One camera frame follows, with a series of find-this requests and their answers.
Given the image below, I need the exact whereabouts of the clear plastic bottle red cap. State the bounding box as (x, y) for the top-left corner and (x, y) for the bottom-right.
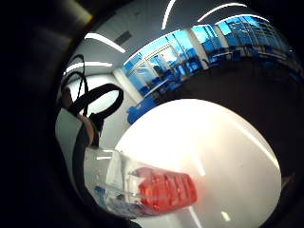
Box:
(83, 146), (199, 220)

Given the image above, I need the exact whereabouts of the blue chair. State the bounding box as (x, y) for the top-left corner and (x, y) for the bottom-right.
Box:
(126, 94), (159, 125)

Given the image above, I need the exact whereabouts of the white ceiling light strip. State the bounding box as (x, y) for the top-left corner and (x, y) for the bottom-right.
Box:
(84, 31), (127, 54)
(65, 61), (114, 74)
(161, 0), (177, 30)
(197, 2), (249, 23)

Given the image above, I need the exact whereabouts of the grey ceiling vent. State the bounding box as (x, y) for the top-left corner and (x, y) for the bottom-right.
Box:
(114, 30), (133, 46)

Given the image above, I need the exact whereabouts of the glass window wall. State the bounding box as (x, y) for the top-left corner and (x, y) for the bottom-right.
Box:
(122, 13), (300, 98)

